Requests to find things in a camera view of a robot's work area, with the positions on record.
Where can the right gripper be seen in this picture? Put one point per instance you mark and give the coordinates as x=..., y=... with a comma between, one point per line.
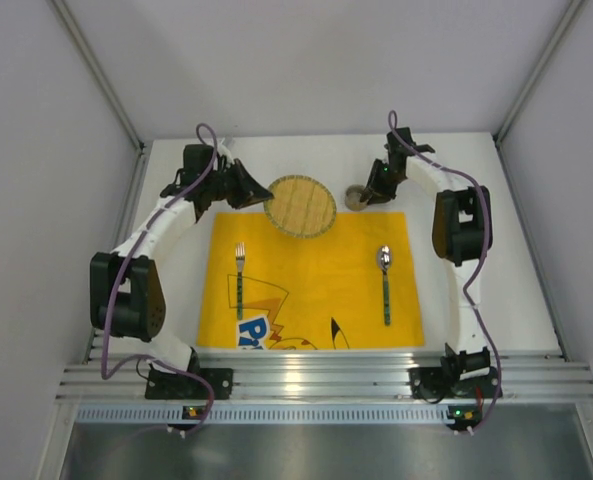
x=377, y=180

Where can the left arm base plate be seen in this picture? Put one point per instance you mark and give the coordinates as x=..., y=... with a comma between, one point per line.
x=170, y=386

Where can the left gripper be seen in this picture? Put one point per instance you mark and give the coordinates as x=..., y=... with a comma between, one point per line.
x=230, y=182

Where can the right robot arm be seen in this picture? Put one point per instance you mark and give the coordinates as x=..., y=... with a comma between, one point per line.
x=461, y=237

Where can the yellow pikachu placemat cloth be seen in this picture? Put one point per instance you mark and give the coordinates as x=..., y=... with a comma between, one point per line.
x=323, y=293

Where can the aluminium mounting rail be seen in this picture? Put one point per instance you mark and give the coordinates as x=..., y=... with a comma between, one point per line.
x=308, y=377

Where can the left aluminium frame post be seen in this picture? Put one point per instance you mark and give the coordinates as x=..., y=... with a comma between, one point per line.
x=78, y=38

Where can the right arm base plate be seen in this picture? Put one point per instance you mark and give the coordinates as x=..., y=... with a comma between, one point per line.
x=431, y=385

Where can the slotted cable duct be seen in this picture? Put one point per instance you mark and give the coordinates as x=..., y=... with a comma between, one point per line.
x=290, y=414

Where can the round woven bamboo plate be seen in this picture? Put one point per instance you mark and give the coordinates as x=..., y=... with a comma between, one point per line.
x=301, y=207

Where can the right aluminium frame post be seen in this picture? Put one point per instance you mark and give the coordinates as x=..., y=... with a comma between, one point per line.
x=554, y=42

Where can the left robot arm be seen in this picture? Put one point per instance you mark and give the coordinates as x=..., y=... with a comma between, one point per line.
x=126, y=294

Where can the aluminium frame post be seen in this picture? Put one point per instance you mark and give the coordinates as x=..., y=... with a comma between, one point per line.
x=554, y=42
x=78, y=38

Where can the speckled ceramic cup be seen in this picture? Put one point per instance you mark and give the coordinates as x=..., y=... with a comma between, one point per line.
x=353, y=198

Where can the spoon with green handle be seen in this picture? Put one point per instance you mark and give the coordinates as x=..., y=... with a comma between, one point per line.
x=384, y=261

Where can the fork with green handle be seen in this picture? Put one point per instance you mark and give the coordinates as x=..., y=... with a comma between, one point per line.
x=240, y=256

